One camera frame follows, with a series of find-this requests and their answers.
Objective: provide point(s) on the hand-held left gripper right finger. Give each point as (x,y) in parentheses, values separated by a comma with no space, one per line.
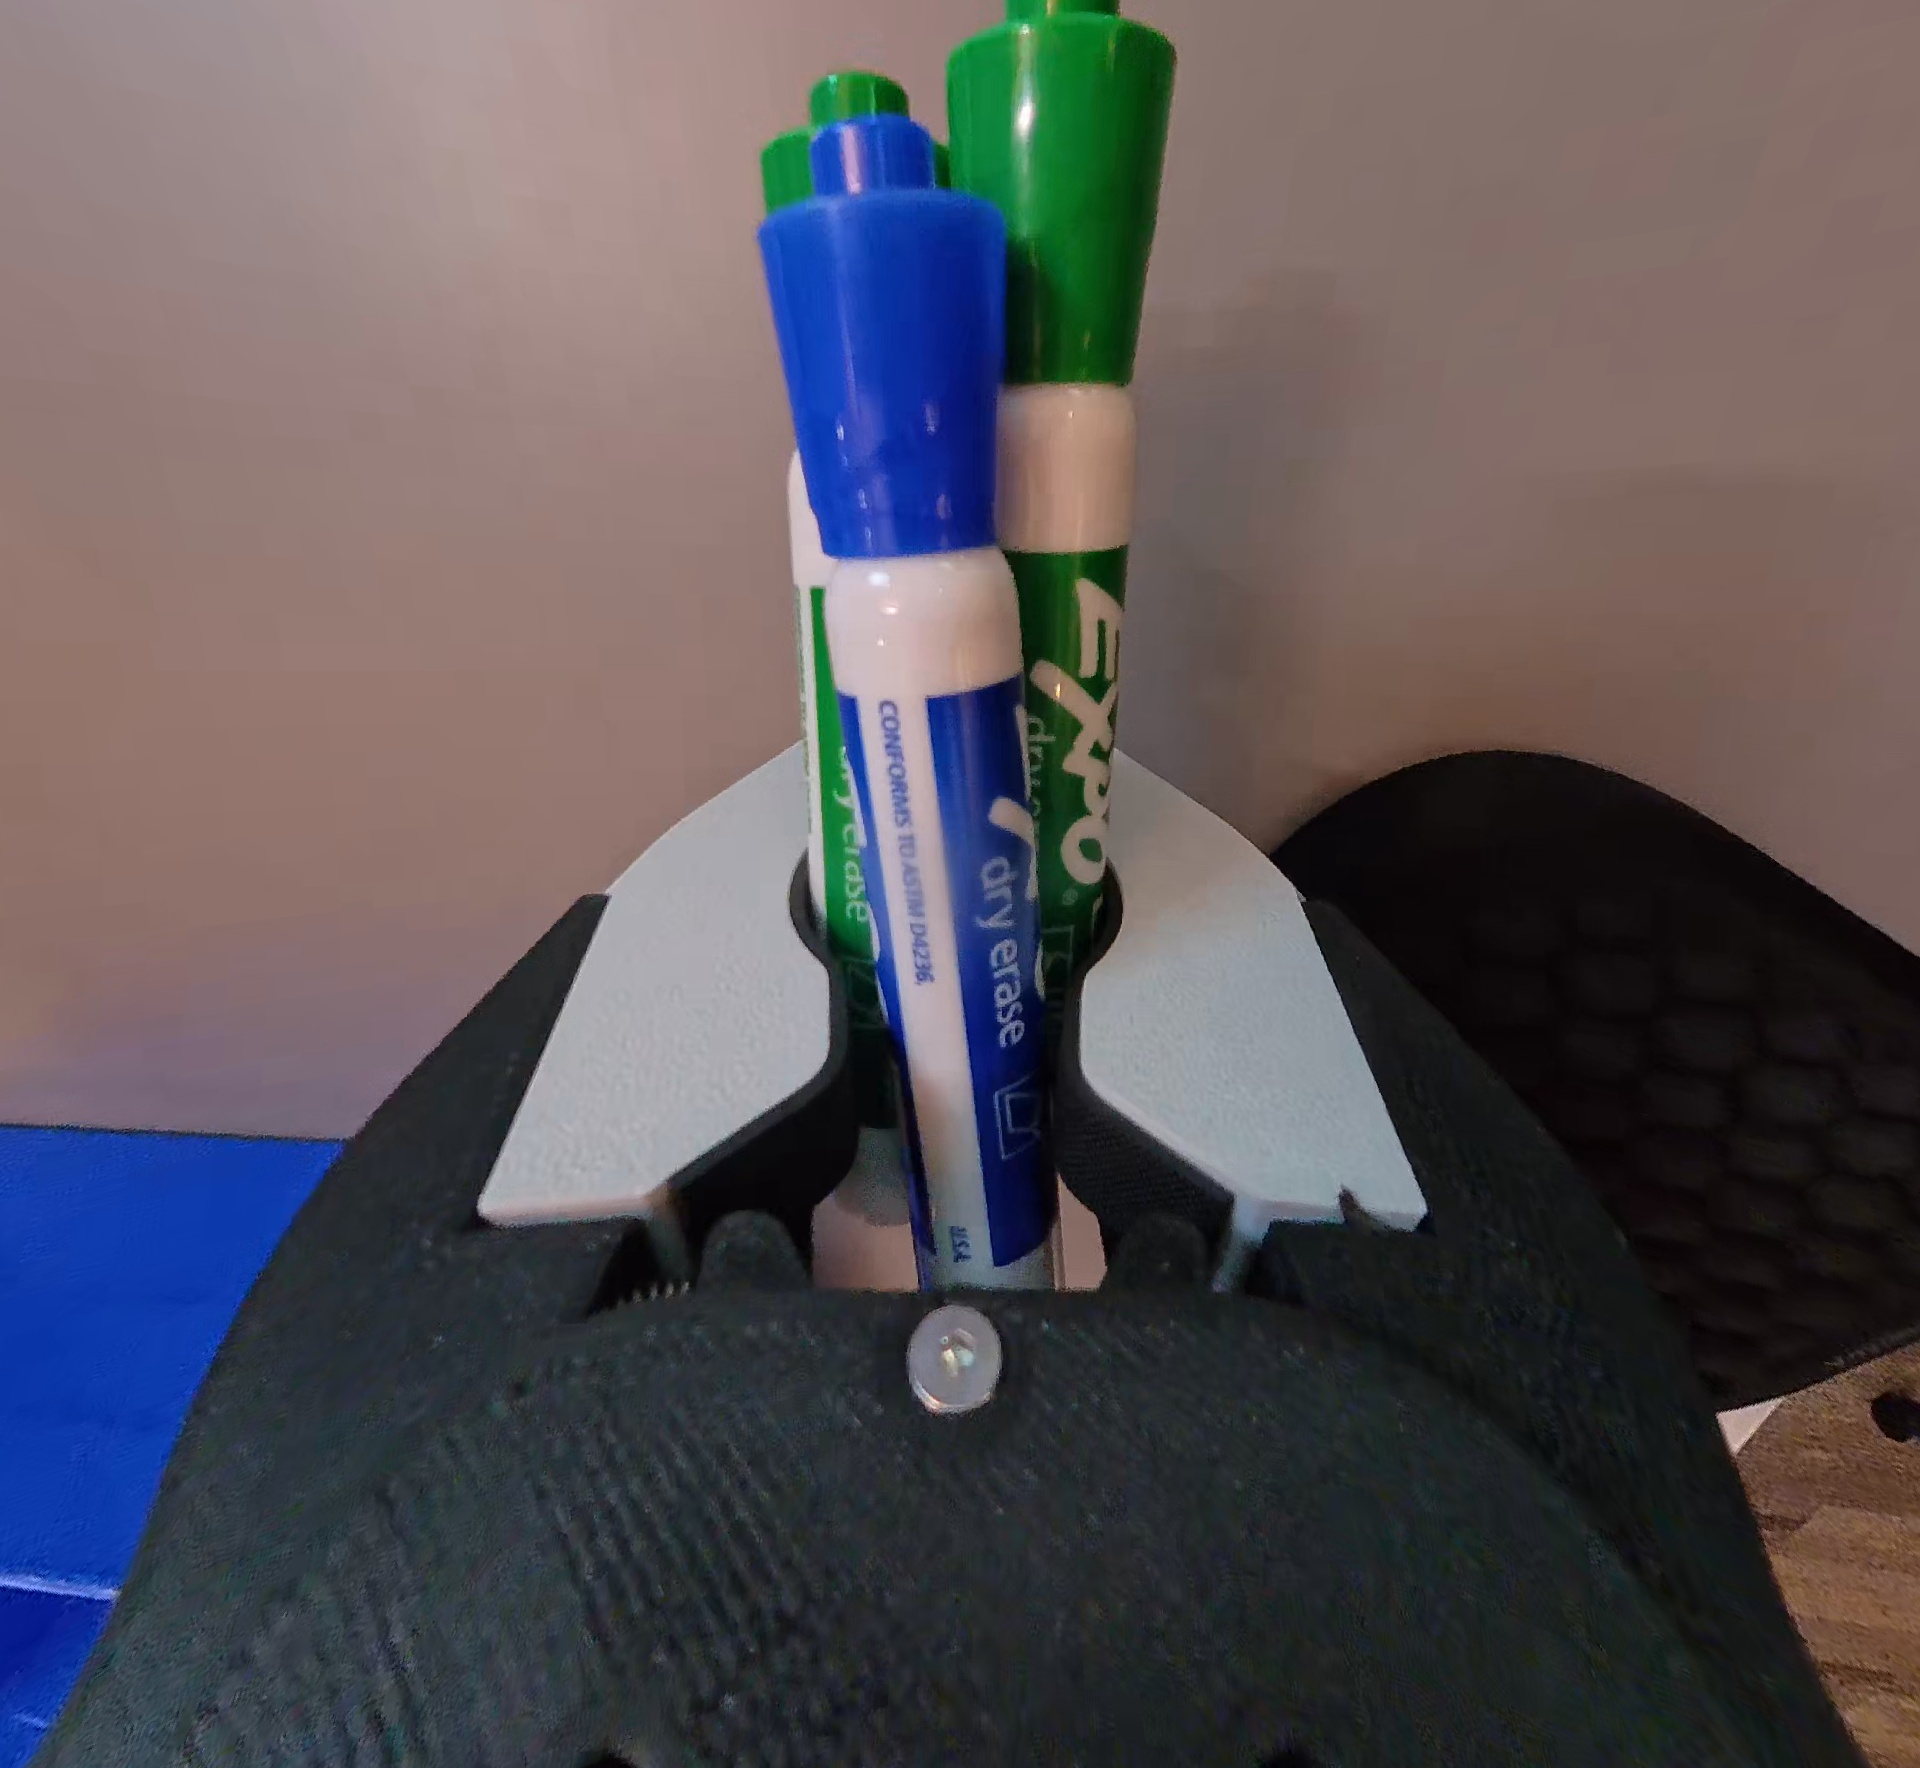
(1230,1034)

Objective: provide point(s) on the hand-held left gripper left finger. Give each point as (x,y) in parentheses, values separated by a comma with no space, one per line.
(675,1034)

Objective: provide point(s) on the green dry-erase marker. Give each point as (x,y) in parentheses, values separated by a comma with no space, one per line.
(834,809)
(1066,194)

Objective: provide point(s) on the blue plastic bin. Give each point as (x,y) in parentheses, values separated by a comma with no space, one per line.
(121,1350)

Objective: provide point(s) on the blue dry-erase marker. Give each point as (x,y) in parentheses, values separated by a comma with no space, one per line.
(886,374)

